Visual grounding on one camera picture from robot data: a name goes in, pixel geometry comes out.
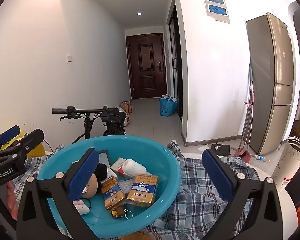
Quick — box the black cloth on floor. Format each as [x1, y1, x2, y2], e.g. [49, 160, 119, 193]
[211, 143, 231, 156]

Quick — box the white pink plush charm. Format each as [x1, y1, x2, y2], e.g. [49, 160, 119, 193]
[72, 200, 90, 215]

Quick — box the blue plastic basin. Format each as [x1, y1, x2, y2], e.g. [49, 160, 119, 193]
[38, 135, 180, 239]

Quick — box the white light switch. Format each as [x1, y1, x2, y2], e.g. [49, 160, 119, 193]
[66, 54, 72, 64]

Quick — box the white pill bottle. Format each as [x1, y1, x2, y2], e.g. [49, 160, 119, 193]
[122, 159, 147, 177]

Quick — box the broom and dustpan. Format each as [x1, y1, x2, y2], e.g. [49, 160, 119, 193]
[235, 64, 255, 158]

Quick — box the yellow medicine box left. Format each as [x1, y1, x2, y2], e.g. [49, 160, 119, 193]
[101, 177, 126, 211]

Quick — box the yellow bag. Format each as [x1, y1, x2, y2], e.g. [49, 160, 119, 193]
[0, 129, 47, 158]

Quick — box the red white medicine box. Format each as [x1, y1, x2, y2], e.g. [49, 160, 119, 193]
[110, 158, 134, 179]

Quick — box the blue plaid cloth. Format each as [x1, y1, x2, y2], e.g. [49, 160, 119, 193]
[12, 140, 259, 239]

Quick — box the blue shopping bag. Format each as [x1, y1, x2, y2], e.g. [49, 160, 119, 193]
[159, 95, 178, 116]

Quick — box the plastic water bottle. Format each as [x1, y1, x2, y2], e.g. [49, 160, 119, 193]
[255, 155, 270, 162]

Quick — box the person's hand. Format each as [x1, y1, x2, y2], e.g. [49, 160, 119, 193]
[6, 181, 18, 220]

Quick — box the champagne refrigerator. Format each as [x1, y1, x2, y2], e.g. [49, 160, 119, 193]
[247, 12, 294, 155]

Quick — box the brown-haired doll figure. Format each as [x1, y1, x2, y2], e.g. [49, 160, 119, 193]
[81, 163, 108, 199]

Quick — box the dark brown entrance door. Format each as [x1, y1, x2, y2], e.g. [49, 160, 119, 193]
[126, 33, 167, 99]

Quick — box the yellow medicine box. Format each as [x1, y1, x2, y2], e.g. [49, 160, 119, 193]
[101, 177, 126, 211]
[126, 174, 159, 207]

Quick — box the wall electrical panel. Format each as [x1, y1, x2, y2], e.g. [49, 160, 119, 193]
[204, 0, 230, 24]

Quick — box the white thermos cup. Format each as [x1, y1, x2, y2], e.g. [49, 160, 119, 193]
[272, 136, 300, 193]

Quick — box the brown paper bag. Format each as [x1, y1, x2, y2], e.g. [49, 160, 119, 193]
[120, 101, 132, 115]

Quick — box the yellow medicine box right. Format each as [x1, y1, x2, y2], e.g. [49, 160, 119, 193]
[126, 174, 159, 207]

